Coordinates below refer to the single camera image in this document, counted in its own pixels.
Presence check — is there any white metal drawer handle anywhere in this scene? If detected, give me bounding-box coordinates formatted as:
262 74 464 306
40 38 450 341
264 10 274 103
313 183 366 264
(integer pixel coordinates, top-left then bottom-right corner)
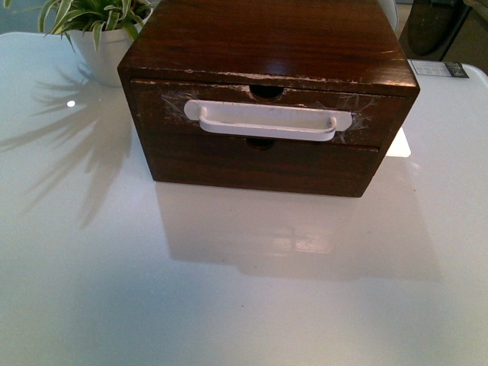
184 99 352 142

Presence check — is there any dark brown wooden drawer cabinet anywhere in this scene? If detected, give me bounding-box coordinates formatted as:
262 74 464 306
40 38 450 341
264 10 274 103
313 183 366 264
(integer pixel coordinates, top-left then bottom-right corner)
118 1 420 185

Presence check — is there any green striped spider plant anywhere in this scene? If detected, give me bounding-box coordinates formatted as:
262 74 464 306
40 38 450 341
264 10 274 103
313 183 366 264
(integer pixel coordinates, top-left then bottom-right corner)
19 0 159 50

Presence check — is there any dark chair in background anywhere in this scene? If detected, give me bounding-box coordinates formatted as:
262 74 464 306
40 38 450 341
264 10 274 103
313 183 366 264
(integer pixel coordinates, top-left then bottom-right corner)
400 1 487 69

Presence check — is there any black and white label sticker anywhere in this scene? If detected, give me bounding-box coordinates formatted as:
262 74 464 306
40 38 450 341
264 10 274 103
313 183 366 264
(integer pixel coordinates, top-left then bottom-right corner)
410 59 469 79

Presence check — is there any wooden drawer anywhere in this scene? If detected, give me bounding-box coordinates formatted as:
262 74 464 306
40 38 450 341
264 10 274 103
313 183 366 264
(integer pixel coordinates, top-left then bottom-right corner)
131 79 409 147
141 134 380 197

